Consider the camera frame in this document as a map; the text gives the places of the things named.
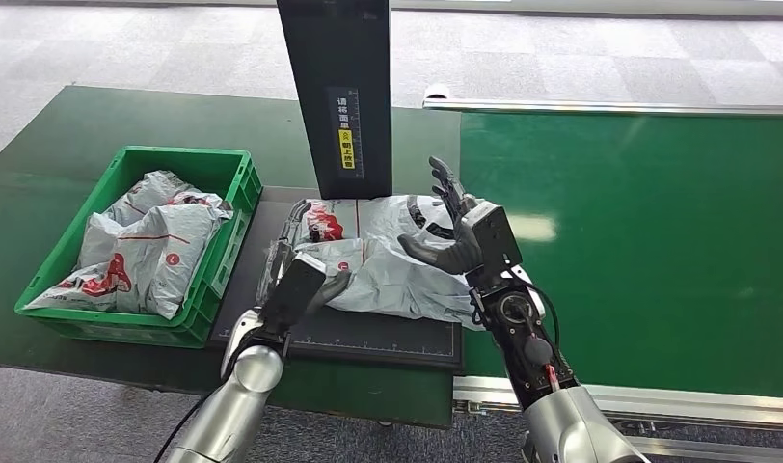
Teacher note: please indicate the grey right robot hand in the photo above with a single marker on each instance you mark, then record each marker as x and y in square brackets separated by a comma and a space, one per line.
[452, 252]

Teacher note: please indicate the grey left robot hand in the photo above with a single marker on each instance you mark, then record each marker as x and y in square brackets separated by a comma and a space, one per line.
[280, 255]

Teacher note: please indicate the grey poly mailer red print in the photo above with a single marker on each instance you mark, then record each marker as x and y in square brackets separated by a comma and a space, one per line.
[391, 281]

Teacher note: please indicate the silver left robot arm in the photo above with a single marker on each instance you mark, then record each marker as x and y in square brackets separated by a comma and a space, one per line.
[238, 396]

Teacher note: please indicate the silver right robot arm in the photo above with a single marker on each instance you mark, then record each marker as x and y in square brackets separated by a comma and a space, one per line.
[545, 383]

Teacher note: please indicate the green conveyor belt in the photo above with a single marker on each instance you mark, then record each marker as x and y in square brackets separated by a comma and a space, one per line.
[653, 223]

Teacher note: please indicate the large grey poly mailer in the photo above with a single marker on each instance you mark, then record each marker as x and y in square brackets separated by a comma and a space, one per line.
[174, 236]

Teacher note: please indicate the green plastic crate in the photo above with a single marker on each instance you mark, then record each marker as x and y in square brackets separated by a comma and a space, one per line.
[206, 172]

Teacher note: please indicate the yellow black column label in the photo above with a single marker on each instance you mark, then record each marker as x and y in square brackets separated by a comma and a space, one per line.
[346, 134]

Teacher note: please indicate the small grey poly mailer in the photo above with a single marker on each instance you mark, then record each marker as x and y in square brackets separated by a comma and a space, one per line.
[150, 188]

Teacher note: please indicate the grey mailer big red logo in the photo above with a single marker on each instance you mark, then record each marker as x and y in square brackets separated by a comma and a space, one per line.
[101, 284]

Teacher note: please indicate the dark green table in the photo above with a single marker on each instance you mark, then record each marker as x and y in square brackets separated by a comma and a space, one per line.
[142, 121]

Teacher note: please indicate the black scanner column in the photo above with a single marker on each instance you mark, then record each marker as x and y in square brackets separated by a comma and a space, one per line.
[340, 57]

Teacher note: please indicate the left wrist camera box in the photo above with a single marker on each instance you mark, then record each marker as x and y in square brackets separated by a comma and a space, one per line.
[292, 294]

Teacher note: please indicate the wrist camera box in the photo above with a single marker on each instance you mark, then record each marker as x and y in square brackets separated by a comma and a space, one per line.
[494, 239]
[292, 294]

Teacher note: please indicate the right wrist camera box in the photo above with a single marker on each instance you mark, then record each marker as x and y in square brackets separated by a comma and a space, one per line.
[494, 239]

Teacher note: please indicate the black scanner base plate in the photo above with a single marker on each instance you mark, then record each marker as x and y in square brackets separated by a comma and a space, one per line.
[366, 342]

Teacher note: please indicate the silver conveyor side rail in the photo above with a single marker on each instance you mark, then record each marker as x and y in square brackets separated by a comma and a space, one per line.
[589, 105]

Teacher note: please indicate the silver conveyor frame rail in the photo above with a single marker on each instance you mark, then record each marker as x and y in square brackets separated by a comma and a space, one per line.
[685, 409]

